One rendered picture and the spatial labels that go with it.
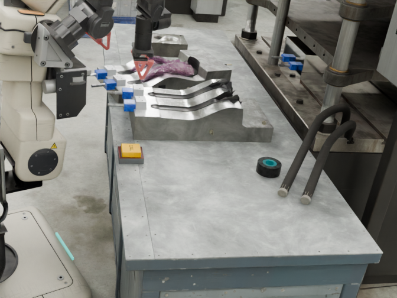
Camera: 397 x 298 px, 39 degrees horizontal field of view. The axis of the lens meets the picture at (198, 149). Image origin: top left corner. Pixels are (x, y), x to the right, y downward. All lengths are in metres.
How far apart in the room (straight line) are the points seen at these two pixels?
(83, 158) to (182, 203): 1.83
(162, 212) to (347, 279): 0.56
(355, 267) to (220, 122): 0.68
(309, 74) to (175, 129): 0.88
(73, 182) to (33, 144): 1.31
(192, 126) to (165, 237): 0.57
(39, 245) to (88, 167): 1.12
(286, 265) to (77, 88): 0.85
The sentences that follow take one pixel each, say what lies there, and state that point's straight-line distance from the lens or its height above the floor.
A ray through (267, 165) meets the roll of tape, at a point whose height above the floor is 0.84.
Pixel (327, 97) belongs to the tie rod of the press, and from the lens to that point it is 2.18.
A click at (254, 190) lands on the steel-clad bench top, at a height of 0.80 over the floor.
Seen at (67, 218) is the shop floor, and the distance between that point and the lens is 2.88.
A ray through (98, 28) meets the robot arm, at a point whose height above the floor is 1.22.
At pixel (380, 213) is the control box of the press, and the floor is 0.56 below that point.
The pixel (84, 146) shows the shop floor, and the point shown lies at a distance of 3.52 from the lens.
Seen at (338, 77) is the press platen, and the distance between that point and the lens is 2.13.
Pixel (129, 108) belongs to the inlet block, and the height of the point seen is 0.89.
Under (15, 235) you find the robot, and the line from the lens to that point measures 2.33.
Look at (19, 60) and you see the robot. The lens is 1.78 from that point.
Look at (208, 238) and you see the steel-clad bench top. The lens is 1.49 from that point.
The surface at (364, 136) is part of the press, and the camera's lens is 2.29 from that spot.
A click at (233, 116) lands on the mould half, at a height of 0.90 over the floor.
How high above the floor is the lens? 1.70
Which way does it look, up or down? 28 degrees down
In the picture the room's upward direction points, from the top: 8 degrees clockwise
